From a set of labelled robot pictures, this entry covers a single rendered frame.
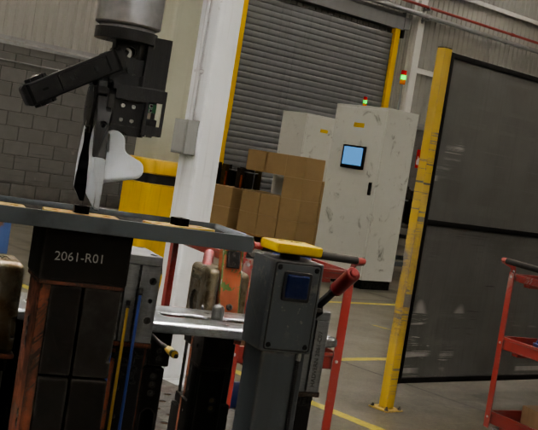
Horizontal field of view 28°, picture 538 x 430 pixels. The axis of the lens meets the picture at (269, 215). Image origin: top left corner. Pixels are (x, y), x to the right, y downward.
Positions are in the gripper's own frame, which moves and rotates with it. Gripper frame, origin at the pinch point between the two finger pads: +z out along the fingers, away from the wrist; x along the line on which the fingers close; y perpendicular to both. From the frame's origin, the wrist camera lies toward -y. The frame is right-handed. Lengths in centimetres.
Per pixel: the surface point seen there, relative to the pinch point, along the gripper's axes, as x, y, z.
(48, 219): -6.8, -4.1, 2.0
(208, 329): 26.7, 24.4, 17.5
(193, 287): 57, 29, 16
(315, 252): -0.2, 28.8, 2.1
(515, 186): 445, 310, -17
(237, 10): 427, 120, -83
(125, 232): -6.1, 4.5, 2.2
